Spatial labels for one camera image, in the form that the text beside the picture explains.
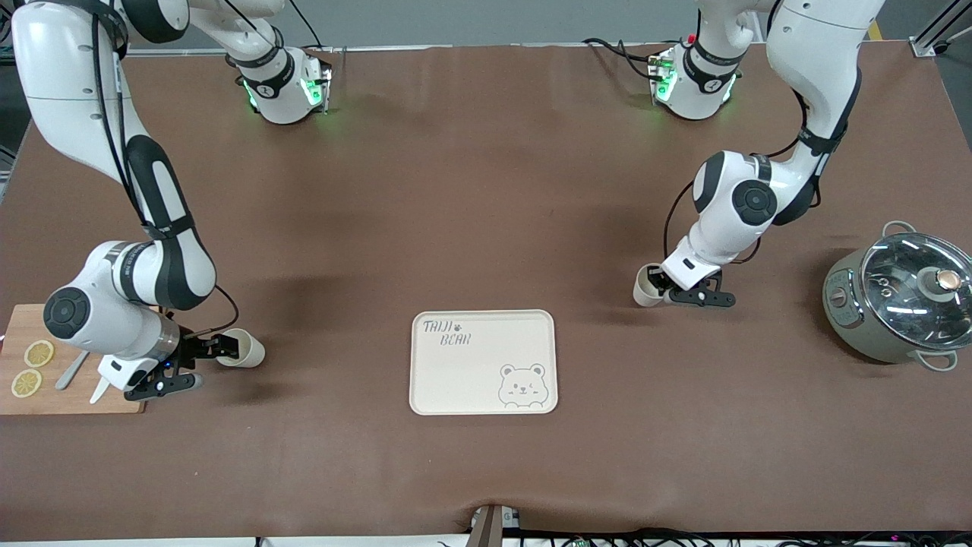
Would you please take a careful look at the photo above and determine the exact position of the white plastic cup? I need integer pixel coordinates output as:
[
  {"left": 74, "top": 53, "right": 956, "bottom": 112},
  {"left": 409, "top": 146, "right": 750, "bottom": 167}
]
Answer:
[
  {"left": 633, "top": 263, "right": 669, "bottom": 308},
  {"left": 216, "top": 328, "right": 267, "bottom": 369}
]

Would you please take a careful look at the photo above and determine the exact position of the cream bear print tray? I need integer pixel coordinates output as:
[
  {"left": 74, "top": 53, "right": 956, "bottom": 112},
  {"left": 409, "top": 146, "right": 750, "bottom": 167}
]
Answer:
[{"left": 409, "top": 309, "right": 559, "bottom": 416}]

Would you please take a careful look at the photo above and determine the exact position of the grey plastic knife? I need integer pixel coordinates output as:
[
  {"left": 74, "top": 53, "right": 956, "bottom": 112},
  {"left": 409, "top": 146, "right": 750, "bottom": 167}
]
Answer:
[{"left": 55, "top": 349, "right": 90, "bottom": 391}]

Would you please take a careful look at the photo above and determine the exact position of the bamboo cutting board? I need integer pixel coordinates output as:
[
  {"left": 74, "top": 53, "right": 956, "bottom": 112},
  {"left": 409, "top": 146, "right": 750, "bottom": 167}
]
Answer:
[{"left": 0, "top": 304, "right": 169, "bottom": 416}]

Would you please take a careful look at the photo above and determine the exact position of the grey-green electric pot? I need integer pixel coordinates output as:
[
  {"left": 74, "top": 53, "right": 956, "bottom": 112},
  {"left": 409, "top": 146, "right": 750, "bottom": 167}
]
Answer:
[{"left": 822, "top": 220, "right": 972, "bottom": 373}]

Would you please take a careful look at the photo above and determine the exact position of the glass pot lid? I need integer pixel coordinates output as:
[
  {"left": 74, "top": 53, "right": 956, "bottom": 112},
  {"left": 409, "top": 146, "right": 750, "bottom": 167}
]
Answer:
[{"left": 860, "top": 232, "right": 972, "bottom": 350}]

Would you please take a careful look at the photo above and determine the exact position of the black base cable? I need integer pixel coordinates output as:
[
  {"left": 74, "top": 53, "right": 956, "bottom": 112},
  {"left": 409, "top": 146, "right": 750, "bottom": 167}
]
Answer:
[
  {"left": 286, "top": 0, "right": 325, "bottom": 51},
  {"left": 582, "top": 36, "right": 663, "bottom": 81}
]

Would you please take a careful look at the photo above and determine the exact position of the black cable bundle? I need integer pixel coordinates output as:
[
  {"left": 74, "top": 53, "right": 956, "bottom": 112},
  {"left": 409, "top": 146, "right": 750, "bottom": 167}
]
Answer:
[{"left": 516, "top": 526, "right": 972, "bottom": 547}]

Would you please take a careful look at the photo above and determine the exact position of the metal table edge bracket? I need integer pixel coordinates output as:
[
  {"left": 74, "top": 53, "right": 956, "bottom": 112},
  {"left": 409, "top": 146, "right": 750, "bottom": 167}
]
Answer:
[{"left": 467, "top": 504, "right": 523, "bottom": 547}]

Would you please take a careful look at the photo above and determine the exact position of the aluminium frame profile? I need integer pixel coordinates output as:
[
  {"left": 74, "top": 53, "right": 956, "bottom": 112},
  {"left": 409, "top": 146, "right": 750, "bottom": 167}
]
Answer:
[{"left": 910, "top": 0, "right": 972, "bottom": 58}]

